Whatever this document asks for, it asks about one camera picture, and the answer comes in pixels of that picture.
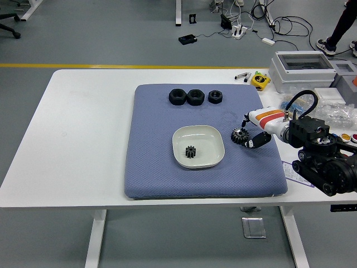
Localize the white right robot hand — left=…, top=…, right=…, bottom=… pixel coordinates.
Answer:
left=241, top=107, right=291, bottom=150

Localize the large dark bevel gear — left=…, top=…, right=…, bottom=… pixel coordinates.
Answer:
left=230, top=127, right=250, bottom=145

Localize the white square dish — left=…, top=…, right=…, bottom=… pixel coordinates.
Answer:
left=172, top=125, right=226, bottom=170

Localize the grey junction box clear lid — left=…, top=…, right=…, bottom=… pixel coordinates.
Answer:
left=268, top=50, right=338, bottom=94

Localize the small black hex nut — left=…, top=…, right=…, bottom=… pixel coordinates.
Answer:
left=208, top=89, right=223, bottom=104

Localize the small white plastic box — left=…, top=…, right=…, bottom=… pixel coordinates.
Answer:
left=313, top=87, right=345, bottom=106

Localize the large black hex nut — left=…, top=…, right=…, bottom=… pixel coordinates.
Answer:
left=168, top=88, right=187, bottom=106
left=186, top=88, right=206, bottom=106

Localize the grey three-button control box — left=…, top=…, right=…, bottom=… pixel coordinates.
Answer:
left=339, top=132, right=357, bottom=145

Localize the grey box with window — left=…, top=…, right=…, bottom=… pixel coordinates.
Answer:
left=330, top=60, right=357, bottom=104

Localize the blue resistor tape strip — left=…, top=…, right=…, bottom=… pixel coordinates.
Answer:
left=280, top=93, right=311, bottom=113

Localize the clear plastic parts bag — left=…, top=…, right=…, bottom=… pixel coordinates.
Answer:
left=287, top=85, right=316, bottom=102

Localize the yellow tape measure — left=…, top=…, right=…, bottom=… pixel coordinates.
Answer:
left=250, top=71, right=272, bottom=92

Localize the purple-edged label card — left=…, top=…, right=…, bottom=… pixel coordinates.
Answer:
left=282, top=161, right=313, bottom=188

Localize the crumpled clear plastic bag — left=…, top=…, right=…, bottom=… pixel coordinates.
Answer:
left=315, top=99, right=357, bottom=126

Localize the white power strip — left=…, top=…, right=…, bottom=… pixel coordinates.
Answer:
left=231, top=24, right=248, bottom=40

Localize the slanted white desk leg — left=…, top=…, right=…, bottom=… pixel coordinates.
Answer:
left=258, top=0, right=276, bottom=28

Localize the black charger device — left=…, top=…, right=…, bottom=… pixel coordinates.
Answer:
left=220, top=13, right=232, bottom=30

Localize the metal floor outlet plate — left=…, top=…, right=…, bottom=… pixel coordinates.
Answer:
left=241, top=217, right=267, bottom=239

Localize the black power adapter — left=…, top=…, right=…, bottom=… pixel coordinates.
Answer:
left=178, top=34, right=198, bottom=45

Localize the blue-grey padded mat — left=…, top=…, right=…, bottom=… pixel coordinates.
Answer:
left=124, top=83, right=288, bottom=199

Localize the person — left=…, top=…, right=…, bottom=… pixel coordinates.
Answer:
left=316, top=0, right=357, bottom=59

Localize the white table leg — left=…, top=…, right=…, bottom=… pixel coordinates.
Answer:
left=279, top=206, right=310, bottom=268
left=84, top=209, right=108, bottom=268

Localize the white desk foot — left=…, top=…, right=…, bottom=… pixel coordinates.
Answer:
left=21, top=0, right=44, bottom=22

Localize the black office chair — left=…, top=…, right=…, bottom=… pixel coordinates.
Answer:
left=0, top=0, right=22, bottom=39

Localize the black floor cable loop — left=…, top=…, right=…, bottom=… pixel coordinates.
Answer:
left=272, top=15, right=315, bottom=39

